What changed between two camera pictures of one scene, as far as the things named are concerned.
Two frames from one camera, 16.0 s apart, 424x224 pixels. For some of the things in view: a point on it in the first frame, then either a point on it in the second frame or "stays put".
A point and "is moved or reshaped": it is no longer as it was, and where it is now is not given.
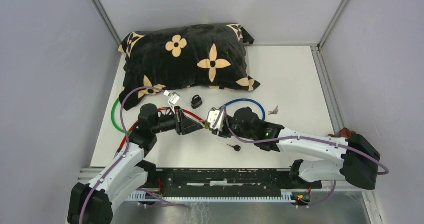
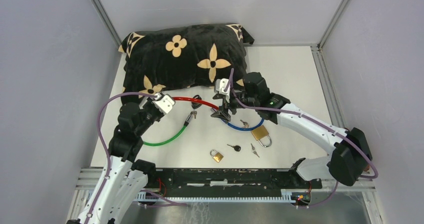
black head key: (236, 147) stays put
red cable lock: (163, 108) → (205, 103)
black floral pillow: (205, 55) stays put
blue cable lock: (247, 99) is moved or reshaped
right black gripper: (222, 133) → (220, 114)
